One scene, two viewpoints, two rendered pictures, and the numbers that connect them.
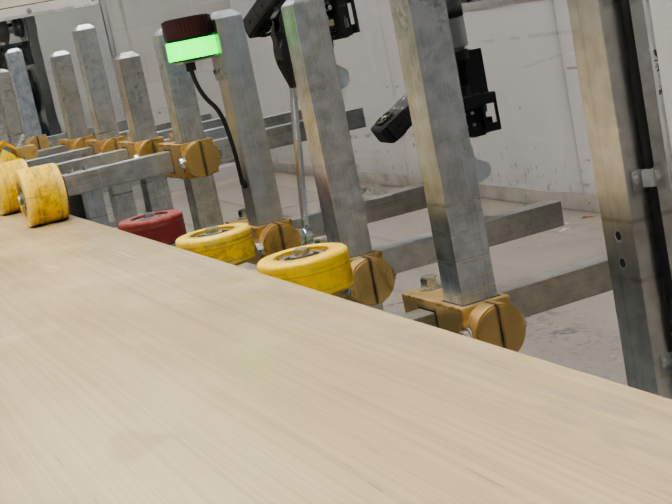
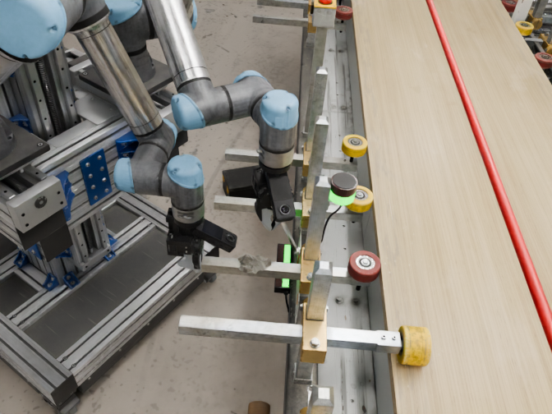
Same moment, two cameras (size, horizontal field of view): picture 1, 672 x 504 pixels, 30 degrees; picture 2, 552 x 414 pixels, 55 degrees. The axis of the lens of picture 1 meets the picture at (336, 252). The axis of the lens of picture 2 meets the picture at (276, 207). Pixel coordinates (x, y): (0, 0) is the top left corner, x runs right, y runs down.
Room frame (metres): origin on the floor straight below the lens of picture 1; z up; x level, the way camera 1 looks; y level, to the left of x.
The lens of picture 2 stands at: (2.42, 0.32, 1.91)
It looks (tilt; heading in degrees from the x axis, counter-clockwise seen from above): 44 degrees down; 202
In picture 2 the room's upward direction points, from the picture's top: 5 degrees clockwise
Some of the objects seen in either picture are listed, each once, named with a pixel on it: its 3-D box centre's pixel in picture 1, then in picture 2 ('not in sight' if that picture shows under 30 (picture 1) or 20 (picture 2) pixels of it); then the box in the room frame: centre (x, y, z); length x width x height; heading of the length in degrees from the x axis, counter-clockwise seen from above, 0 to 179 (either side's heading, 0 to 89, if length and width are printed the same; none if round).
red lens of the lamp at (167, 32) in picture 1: (187, 27); (343, 184); (1.52, 0.12, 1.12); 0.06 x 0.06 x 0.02
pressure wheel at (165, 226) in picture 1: (158, 258); (361, 275); (1.53, 0.22, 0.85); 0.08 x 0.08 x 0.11
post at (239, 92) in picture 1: (262, 204); (311, 249); (1.54, 0.08, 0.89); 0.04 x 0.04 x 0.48; 22
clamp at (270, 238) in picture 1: (262, 240); (310, 268); (1.56, 0.09, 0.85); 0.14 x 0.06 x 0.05; 22
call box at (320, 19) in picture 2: not in sight; (324, 13); (0.83, -0.21, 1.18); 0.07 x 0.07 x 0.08; 22
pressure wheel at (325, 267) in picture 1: (313, 312); (352, 154); (1.06, 0.03, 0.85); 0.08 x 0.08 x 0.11
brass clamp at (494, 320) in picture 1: (463, 321); (310, 158); (1.10, -0.10, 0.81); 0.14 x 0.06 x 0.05; 22
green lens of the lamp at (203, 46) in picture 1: (191, 48); (342, 192); (1.52, 0.12, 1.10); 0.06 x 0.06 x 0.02
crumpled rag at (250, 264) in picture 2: (356, 191); (254, 261); (1.63, -0.04, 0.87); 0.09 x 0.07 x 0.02; 112
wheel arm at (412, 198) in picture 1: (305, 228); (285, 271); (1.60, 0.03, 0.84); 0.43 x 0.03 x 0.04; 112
